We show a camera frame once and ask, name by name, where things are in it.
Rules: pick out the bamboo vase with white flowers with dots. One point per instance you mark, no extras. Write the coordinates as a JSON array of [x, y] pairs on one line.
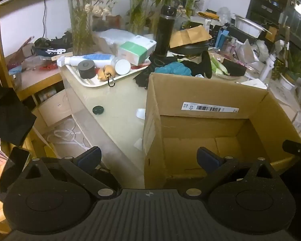
[[80, 22]]

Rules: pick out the black pad in dish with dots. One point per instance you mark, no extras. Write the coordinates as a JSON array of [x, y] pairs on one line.
[[234, 67]]

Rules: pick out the black thermos bottle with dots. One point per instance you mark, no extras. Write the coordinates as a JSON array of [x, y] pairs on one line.
[[164, 35]]

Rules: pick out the white takeaway container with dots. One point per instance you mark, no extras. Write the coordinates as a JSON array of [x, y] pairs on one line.
[[248, 26]]

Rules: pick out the green white carton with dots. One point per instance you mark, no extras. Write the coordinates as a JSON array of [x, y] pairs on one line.
[[136, 49]]

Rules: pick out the black cylinder jar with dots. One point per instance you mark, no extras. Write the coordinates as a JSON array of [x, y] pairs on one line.
[[86, 69]]

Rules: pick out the flat white box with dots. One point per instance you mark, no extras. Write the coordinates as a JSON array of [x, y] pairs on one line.
[[254, 83]]

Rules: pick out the white handheld gimbal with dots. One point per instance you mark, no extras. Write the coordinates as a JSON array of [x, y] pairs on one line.
[[268, 62]]

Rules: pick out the wooden figurine with carabiner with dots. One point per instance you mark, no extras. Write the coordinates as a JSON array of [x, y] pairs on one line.
[[106, 71]]

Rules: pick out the teal blue cloth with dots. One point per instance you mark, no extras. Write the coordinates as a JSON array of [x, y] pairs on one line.
[[173, 69]]

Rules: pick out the potted plant in white pot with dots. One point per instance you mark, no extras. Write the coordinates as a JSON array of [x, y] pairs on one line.
[[289, 76]]

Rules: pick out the dark green round disc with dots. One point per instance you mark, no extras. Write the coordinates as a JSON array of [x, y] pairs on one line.
[[98, 110]]

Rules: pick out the white round jar lid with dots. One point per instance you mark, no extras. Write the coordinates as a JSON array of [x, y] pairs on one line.
[[123, 67]]

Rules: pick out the wooden drawer cabinet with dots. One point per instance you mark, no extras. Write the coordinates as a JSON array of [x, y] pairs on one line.
[[52, 108]]

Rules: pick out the black zip case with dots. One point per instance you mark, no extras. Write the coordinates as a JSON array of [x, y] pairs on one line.
[[190, 49]]

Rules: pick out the brown paper envelope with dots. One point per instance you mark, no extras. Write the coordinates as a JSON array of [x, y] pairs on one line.
[[188, 36]]

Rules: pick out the clear plastic bag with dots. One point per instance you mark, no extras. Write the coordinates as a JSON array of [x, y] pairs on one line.
[[225, 13]]

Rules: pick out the black white shoe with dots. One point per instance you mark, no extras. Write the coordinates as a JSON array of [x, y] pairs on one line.
[[55, 46]]

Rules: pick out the yellow orange cloth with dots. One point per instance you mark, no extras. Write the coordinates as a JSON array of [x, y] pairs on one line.
[[210, 15]]

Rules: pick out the green tissue packs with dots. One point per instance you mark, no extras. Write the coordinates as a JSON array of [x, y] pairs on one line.
[[219, 66]]

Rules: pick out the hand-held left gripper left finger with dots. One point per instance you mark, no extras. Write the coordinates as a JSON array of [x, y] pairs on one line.
[[90, 157]]

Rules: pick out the dark hanging cloth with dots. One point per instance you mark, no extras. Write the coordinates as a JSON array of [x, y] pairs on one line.
[[10, 115]]

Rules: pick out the white crumpled paper bag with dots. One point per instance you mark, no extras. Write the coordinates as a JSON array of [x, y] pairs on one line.
[[245, 51]]

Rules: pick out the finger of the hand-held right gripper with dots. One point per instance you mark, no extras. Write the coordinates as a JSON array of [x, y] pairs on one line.
[[297, 148]]

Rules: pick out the black metal shelf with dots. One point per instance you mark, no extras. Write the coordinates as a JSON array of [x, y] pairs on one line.
[[278, 2]]

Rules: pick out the black long sock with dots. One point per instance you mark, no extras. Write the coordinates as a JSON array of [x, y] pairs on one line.
[[206, 64]]

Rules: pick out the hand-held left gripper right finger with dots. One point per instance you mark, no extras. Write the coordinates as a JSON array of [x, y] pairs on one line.
[[208, 159]]

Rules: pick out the black felt cloth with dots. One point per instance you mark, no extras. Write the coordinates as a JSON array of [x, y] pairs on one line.
[[143, 79]]

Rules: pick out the white plastic tray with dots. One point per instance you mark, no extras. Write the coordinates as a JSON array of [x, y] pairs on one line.
[[95, 81]]

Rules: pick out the brown cardboard box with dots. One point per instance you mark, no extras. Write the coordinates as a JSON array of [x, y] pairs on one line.
[[203, 93]]

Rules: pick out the black curved headband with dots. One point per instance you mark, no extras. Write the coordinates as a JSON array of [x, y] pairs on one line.
[[197, 69]]

